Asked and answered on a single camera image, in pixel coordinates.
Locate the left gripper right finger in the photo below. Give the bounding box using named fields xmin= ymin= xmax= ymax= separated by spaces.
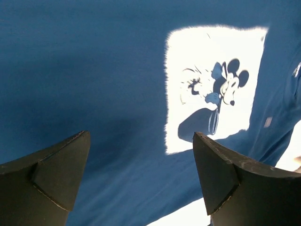
xmin=193 ymin=132 xmax=301 ymax=226

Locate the blue mickey t-shirt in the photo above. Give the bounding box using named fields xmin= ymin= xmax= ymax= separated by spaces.
xmin=0 ymin=0 xmax=301 ymax=226

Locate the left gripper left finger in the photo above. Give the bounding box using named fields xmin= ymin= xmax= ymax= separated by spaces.
xmin=0 ymin=131 xmax=90 ymax=226

